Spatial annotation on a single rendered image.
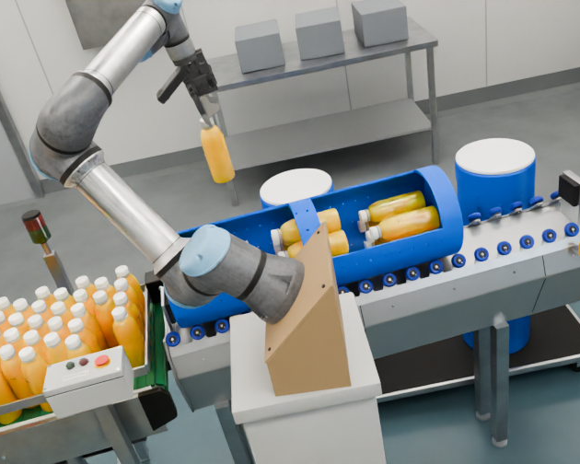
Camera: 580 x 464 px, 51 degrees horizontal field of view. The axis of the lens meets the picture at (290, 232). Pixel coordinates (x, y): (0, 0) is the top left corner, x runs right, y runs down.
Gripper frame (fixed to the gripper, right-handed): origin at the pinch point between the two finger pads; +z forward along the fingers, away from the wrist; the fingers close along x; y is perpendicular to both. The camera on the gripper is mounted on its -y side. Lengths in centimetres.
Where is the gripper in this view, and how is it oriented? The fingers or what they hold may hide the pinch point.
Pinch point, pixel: (206, 120)
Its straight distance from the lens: 184.6
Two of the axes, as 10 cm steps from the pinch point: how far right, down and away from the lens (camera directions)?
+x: -1.9, -5.5, 8.1
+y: 9.2, -3.8, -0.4
